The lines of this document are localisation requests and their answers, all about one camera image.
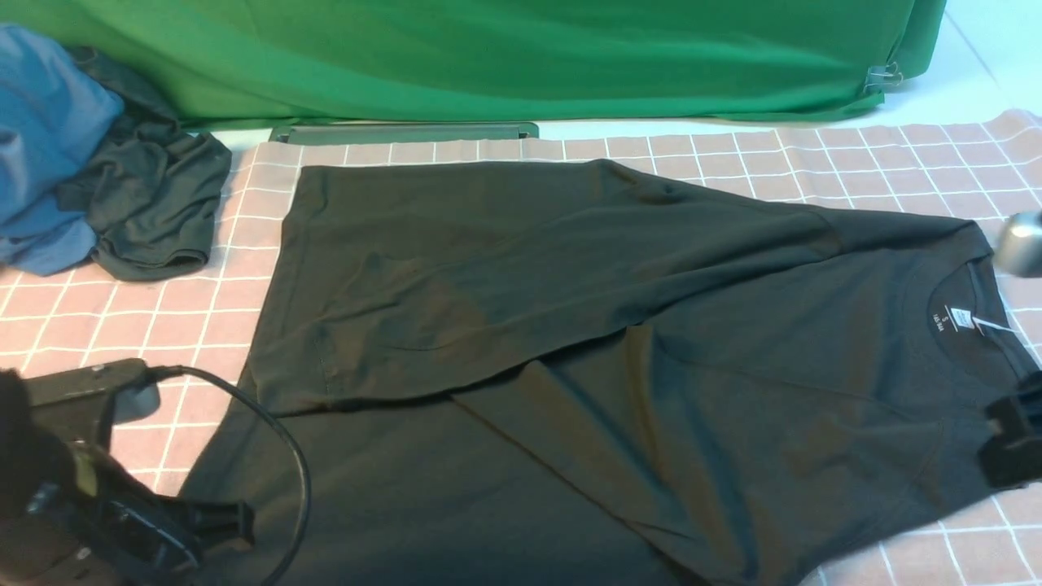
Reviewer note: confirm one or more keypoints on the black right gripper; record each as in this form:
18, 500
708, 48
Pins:
1011, 457

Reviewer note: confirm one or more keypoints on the dark gray long-sleeve shirt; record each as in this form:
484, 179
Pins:
583, 374

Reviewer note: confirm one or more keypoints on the crumpled dark gray garment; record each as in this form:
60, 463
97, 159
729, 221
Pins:
151, 192

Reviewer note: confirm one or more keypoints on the metal binder clip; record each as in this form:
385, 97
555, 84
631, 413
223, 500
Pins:
881, 78

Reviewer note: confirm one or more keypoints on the pink checkered tablecloth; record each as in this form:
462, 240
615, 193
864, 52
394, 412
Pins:
982, 171

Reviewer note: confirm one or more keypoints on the blue crumpled garment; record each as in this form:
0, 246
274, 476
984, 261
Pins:
53, 118

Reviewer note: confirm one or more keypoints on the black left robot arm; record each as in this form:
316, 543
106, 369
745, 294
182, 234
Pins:
47, 420

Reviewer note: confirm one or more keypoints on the gray metal bar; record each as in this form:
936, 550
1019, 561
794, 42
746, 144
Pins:
389, 133

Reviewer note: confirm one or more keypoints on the green backdrop cloth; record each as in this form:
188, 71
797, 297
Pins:
247, 64

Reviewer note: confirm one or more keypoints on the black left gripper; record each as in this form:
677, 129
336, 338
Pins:
109, 529

